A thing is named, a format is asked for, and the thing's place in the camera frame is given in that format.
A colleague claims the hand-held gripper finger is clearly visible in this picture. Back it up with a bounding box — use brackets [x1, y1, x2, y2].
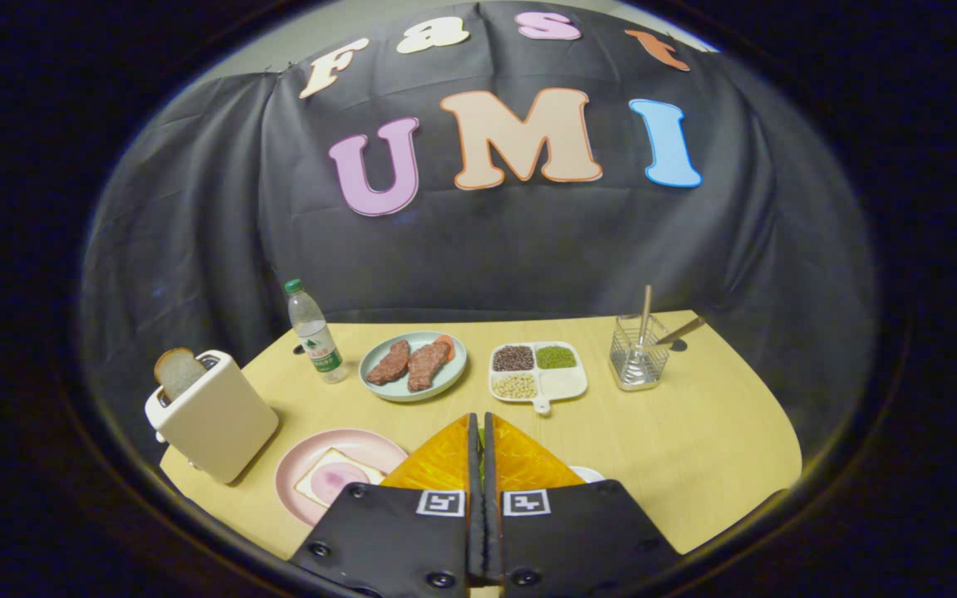
[289, 413, 486, 598]
[483, 412, 684, 598]

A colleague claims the brown bread slice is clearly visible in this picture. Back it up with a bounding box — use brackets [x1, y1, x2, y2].
[154, 347, 208, 401]

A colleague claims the pink ham slice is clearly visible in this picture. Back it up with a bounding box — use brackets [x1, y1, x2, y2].
[311, 463, 371, 503]

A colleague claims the teal round plate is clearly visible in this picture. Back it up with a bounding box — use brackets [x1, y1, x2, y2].
[359, 331, 468, 404]

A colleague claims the white divided tray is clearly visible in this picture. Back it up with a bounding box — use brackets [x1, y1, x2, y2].
[489, 341, 589, 415]

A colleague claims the brown meat piece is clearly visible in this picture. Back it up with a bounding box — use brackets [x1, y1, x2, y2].
[366, 340, 411, 385]
[407, 341, 451, 392]

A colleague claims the white bread slice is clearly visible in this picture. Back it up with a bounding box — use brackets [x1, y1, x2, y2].
[293, 448, 386, 508]

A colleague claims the pink round plate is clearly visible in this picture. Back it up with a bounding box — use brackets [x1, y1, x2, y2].
[275, 429, 409, 527]

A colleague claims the clear water bottle green cap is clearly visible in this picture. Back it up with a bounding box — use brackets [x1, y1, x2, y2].
[285, 279, 350, 385]

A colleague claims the black backdrop cloth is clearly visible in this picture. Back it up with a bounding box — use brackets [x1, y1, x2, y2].
[80, 0, 878, 466]

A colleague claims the white toaster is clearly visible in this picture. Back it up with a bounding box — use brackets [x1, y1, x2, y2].
[145, 350, 280, 485]

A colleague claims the wire utensil holder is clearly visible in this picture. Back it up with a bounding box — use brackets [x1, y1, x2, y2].
[609, 314, 670, 391]

